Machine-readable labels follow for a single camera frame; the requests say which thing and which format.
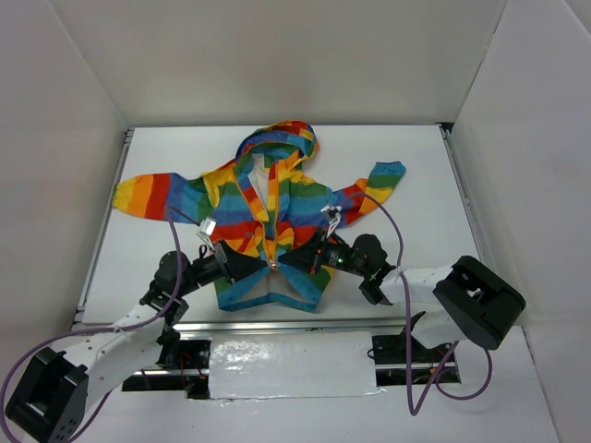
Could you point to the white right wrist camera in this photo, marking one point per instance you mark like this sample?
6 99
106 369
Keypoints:
332 214

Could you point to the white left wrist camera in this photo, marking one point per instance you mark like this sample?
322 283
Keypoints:
206 228

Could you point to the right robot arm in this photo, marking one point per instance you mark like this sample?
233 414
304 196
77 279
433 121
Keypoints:
465 301

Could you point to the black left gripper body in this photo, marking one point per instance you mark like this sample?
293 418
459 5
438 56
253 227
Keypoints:
223 262

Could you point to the rainbow striped hooded jacket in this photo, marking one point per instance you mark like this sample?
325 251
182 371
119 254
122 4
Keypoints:
264 205

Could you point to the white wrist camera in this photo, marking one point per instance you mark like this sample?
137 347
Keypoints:
332 214
206 228

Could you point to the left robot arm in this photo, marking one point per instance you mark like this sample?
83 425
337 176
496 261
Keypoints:
58 387

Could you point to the white foil covered panel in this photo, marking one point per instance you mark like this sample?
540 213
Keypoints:
303 365

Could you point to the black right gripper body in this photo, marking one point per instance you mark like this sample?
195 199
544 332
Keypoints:
317 252

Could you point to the aluminium table frame rail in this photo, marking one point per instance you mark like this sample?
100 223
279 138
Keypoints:
426 223

